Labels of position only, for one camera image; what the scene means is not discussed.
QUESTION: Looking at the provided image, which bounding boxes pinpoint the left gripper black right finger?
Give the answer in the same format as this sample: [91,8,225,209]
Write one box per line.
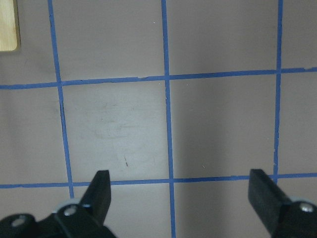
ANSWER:
[248,169,317,238]

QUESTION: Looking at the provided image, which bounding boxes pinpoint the bamboo cup stand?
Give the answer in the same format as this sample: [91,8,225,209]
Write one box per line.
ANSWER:
[0,0,20,52]

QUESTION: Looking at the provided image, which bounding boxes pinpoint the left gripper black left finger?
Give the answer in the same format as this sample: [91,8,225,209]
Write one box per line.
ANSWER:
[0,170,116,238]

